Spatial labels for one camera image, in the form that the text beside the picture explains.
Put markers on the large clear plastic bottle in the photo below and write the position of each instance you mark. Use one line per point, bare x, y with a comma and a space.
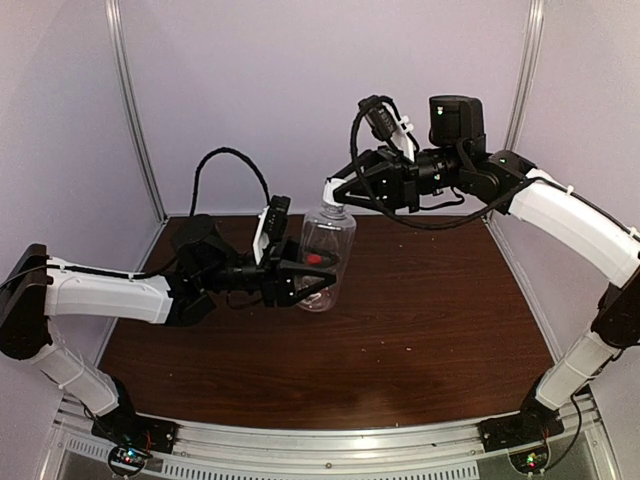
327, 237

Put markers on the aluminium front frame rail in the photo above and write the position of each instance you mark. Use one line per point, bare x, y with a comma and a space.
449, 450

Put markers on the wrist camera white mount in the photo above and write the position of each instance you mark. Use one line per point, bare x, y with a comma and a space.
271, 226
389, 126

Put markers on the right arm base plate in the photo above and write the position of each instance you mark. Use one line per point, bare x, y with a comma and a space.
524, 437

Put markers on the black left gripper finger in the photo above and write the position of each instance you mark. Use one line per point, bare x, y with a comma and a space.
319, 258
314, 288

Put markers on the aluminium corner post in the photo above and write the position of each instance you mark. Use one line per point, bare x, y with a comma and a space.
131, 111
533, 35

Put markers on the aluminium right corner post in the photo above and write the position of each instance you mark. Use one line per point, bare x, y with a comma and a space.
533, 35

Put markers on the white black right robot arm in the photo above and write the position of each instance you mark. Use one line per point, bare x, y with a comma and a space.
512, 185

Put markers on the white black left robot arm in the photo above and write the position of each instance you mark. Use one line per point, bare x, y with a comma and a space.
178, 295

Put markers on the small cola bottle red cap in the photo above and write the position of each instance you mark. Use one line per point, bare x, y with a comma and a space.
318, 300

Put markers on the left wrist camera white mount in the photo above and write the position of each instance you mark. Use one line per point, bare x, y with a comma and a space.
271, 226

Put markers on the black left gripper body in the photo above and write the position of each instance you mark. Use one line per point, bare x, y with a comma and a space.
268, 278

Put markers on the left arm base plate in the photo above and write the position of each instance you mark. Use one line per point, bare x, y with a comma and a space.
130, 455

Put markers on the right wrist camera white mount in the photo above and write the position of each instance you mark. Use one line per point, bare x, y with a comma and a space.
389, 126

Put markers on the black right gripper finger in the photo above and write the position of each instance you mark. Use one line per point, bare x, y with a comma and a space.
345, 180
390, 201

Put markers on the white bottle cap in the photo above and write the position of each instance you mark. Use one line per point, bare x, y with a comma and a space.
329, 195

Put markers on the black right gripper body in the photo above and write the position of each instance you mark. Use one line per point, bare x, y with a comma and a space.
407, 178

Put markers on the aluminium left corner post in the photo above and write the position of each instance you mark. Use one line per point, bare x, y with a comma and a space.
131, 111

